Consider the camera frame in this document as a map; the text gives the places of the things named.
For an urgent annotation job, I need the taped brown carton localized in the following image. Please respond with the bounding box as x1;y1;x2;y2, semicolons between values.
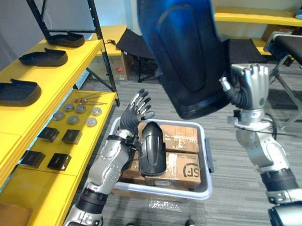
137;119;200;156

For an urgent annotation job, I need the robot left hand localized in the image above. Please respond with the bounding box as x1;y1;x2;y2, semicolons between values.
117;88;157;133

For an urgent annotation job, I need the cardboard box with red label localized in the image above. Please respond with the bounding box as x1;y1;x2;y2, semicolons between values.
87;50;135;84

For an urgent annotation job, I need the plain brown carton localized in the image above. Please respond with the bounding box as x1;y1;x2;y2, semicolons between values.
119;150;146;187

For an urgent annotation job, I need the small black square box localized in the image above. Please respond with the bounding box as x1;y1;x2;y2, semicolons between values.
61;128;83;146
46;152;73;172
38;126;61;144
20;149;47;169

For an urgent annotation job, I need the black rack upright post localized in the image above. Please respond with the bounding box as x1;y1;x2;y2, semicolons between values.
25;0;52;42
87;0;121;108

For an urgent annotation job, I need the brown cardboard sheet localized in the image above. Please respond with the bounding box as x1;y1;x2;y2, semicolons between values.
0;200;34;226

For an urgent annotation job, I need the black rack diagonal brace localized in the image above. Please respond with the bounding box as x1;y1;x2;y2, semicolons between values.
87;66;116;93

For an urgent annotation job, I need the brown carton with black logo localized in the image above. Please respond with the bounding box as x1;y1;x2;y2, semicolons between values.
142;150;203;194

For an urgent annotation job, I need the yellow storage shelf rack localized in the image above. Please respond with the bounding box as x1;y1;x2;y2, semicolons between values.
0;0;126;226

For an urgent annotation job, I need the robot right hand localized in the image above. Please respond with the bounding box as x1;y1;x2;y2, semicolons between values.
218;62;271;113

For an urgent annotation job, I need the black folding cot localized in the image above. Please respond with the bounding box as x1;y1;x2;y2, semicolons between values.
114;21;268;85

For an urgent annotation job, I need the grey plastic storage bin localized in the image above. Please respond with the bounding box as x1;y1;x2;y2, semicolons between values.
108;114;217;205

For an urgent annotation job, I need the yellow wall shelf rack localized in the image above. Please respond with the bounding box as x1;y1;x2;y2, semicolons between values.
99;2;302;64

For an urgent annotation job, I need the brown cardboard box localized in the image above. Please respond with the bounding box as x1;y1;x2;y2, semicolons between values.
261;24;297;43

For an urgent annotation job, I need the grey folding table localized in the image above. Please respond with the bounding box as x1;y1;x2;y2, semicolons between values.
262;30;302;133

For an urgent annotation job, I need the black plastic housing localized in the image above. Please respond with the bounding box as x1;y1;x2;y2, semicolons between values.
137;121;167;177
18;46;69;69
136;0;234;122
45;32;86;50
0;77;43;108

